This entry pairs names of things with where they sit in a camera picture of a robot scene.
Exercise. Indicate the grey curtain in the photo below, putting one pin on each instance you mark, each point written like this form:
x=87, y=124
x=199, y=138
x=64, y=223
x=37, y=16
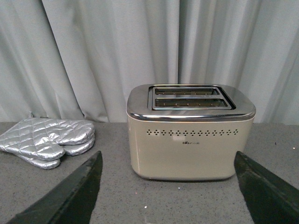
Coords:
x=79, y=59

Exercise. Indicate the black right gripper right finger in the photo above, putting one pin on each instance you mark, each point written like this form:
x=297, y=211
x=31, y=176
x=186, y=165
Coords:
x=269, y=199

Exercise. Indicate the lower silver quilted oven mitt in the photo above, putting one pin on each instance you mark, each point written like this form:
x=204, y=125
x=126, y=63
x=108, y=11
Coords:
x=70, y=150

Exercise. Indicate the silver quilted oven mitt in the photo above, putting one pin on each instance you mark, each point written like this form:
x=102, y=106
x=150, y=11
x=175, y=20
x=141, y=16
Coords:
x=44, y=139
x=70, y=150

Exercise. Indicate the upper silver quilted oven mitt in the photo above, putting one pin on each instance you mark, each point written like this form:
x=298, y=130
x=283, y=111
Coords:
x=44, y=139

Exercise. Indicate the cream toaster with chrome top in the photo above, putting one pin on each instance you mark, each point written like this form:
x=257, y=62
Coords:
x=187, y=131

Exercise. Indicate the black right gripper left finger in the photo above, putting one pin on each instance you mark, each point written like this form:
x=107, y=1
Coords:
x=71, y=201

